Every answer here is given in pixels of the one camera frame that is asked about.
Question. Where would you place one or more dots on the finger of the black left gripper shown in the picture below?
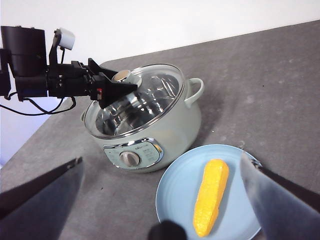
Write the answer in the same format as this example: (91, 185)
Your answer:
(98, 68)
(113, 93)

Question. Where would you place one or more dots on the blue round plate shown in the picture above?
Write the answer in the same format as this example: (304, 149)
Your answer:
(180, 190)

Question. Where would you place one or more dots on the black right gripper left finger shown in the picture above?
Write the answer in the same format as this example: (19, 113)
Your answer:
(37, 207)

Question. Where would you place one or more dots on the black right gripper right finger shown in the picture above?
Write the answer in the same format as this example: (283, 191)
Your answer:
(282, 210)

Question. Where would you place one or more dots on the yellow corn cob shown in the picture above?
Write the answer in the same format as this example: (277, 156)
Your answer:
(211, 197)

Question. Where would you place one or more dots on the pale green electric steamer pot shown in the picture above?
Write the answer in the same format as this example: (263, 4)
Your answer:
(175, 130)

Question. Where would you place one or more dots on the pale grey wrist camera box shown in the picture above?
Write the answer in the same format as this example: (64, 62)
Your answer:
(67, 38)

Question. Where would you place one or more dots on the glass lid with green knob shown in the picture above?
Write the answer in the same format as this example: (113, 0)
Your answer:
(150, 100)

